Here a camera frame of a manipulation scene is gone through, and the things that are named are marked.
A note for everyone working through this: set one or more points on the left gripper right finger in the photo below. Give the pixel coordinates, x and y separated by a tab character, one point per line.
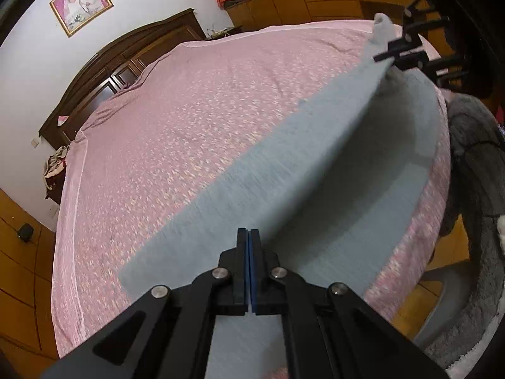
265	292

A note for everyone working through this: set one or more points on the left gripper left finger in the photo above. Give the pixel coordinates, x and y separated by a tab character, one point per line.
232	299

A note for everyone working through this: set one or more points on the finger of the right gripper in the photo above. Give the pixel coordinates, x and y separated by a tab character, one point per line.
412	60
396	47

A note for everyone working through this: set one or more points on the grey fleece pants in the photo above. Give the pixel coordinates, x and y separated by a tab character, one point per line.
332	190

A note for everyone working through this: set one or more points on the wooden low cabinet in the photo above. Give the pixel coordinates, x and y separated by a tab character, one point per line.
252	15

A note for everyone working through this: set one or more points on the pink floral bed cover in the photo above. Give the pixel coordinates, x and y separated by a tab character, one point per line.
145	154

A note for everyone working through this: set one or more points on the grey fluffy robe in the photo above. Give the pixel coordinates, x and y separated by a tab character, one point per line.
464	333

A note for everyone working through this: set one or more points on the orange wooden wardrobe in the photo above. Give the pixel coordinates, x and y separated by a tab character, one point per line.
28	345

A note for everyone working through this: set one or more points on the black wardrobe door knob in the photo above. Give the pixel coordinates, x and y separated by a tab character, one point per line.
25	232

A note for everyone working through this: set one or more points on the clothes pile on nightstand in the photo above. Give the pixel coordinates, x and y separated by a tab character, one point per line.
54	175

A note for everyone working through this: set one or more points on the dark wooden headboard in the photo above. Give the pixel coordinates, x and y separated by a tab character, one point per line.
117	66

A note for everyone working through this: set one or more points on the framed wedding photo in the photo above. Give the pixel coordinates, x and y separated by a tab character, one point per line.
73	15

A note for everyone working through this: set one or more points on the white wall socket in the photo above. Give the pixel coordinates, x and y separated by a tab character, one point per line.
35	142

